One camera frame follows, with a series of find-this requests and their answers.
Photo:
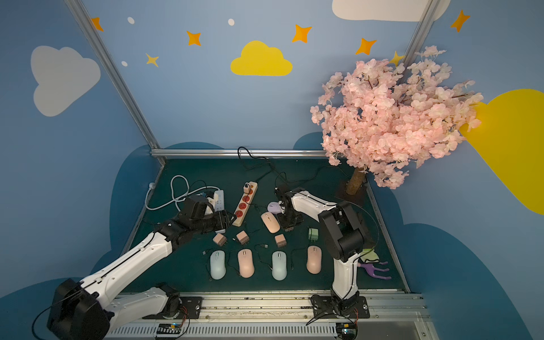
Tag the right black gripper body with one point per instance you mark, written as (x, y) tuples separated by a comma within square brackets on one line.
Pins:
[(288, 217)]

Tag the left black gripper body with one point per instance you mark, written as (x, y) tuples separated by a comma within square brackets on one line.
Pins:
[(219, 219)]

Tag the pink USB charger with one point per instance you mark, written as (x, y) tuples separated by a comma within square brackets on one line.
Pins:
[(220, 239), (242, 237)]

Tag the purple wireless mouse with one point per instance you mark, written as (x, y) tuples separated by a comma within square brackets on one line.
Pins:
[(274, 208)]

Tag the peach wireless mouse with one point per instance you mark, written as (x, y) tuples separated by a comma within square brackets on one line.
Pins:
[(270, 222)]

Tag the white power strip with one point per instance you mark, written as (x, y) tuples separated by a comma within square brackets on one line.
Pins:
[(219, 200)]

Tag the pink USB charger plug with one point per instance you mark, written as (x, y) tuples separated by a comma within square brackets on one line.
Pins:
[(280, 240)]

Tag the green USB charger plug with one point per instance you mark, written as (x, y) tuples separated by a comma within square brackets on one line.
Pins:
[(313, 234)]

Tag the light green wireless mouse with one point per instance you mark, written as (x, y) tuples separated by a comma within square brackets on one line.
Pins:
[(217, 265)]

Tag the light blue wireless mouse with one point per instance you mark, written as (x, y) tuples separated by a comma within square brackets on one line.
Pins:
[(279, 265)]

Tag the beige wooden power strip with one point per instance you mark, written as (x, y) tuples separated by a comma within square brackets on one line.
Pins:
[(249, 192)]

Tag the pink wireless mouse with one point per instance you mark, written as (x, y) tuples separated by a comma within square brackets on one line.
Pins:
[(314, 260), (246, 264)]

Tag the pink wireless mouse front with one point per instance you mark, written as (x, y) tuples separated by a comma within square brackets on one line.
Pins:
[(246, 264)]

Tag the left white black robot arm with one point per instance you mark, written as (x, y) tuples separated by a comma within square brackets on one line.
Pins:
[(90, 308)]

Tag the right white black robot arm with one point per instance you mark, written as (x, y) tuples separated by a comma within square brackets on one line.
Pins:
[(342, 231)]

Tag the black green work glove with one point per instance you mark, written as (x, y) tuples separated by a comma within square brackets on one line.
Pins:
[(369, 256)]

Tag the pink purple garden rake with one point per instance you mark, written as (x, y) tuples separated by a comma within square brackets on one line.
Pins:
[(373, 271)]

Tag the green circuit board left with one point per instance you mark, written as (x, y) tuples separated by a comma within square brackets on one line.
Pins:
[(168, 331)]

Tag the green circuit board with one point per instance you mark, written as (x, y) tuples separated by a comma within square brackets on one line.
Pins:
[(346, 331), (168, 331)]

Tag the green circuit board right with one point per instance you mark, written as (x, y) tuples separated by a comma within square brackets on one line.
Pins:
[(346, 331)]

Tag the pink cherry blossom tree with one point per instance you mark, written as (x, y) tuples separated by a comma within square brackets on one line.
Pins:
[(384, 116)]

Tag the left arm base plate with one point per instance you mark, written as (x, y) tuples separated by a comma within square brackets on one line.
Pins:
[(185, 307)]

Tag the aluminium back frame bar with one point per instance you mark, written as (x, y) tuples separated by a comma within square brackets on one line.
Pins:
[(243, 152)]

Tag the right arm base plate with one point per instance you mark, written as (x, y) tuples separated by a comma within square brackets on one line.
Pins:
[(328, 307)]

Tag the aluminium front rail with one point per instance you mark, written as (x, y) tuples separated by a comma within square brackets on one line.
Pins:
[(289, 315)]

